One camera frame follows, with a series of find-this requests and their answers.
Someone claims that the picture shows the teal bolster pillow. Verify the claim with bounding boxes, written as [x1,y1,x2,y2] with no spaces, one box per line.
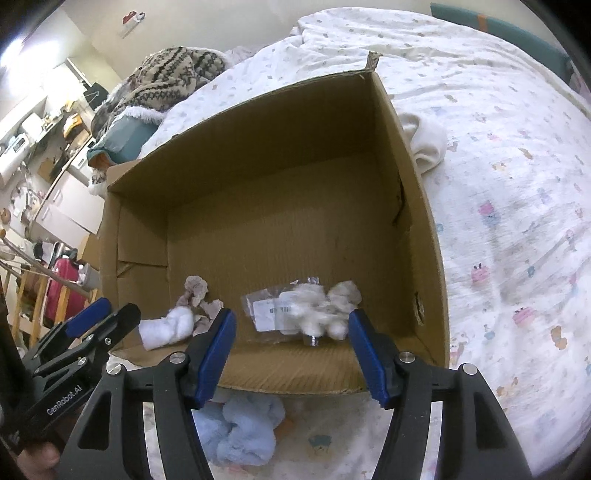
[431,3,573,83]

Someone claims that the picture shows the brown cardboard box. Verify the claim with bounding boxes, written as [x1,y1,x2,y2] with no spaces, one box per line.
[99,69,449,395]

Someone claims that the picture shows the teal cushion with orange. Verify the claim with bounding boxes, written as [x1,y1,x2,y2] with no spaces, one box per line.
[86,116,157,169]

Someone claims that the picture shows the red white wall hook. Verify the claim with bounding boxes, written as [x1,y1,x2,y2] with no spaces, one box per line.
[118,10,145,38]

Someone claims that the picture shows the clear plastic bag with label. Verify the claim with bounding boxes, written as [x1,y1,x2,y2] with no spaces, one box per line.
[242,277,320,336]

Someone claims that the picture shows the patterned knit sweater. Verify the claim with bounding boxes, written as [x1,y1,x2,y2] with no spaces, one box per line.
[91,46,232,139]

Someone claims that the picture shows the cream scrunchie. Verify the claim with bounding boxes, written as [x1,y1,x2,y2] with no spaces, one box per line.
[290,280,363,341]

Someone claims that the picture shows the white sock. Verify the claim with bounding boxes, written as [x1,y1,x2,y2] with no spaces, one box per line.
[138,306,194,351]

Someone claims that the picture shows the cream folded cloth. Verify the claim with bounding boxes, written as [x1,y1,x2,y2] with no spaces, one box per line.
[399,112,448,174]

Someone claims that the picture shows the person's left hand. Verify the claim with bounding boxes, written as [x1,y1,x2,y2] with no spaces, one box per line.
[16,443,60,480]

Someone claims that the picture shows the white washing machine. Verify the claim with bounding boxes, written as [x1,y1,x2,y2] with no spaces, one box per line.
[66,140,93,186]

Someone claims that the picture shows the pink suitcase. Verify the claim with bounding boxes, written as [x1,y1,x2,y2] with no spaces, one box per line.
[44,257,89,324]

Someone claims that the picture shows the beige fabric scrunchie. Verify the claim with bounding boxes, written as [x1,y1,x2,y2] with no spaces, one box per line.
[176,275,224,336]

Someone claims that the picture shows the wooden yellow chair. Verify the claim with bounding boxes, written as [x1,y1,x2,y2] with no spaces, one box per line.
[8,270,49,349]

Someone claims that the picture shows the light blue plush toy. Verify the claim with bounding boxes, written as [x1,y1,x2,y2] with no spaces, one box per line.
[191,392,286,467]

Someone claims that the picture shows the white patterned bed quilt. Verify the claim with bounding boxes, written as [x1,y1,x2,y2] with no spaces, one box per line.
[137,7,590,479]

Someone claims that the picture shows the white kitchen cabinet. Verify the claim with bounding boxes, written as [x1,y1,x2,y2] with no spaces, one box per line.
[33,171,104,234]

